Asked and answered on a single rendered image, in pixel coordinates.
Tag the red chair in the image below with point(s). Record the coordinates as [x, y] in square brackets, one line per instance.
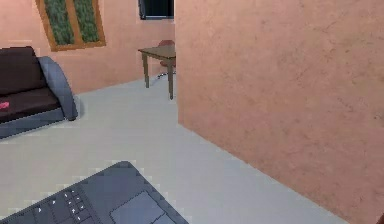
[166, 60]

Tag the grey sofa with dark cushions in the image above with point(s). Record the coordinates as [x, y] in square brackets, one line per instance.
[23, 90]

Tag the wooden framed window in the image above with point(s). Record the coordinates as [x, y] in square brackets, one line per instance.
[71, 23]

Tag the pink object on sofa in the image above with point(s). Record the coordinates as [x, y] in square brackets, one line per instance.
[3, 105]

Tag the brown wooden table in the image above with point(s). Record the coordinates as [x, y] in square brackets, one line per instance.
[161, 53]

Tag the grey laptop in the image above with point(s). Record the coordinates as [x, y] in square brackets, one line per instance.
[116, 196]

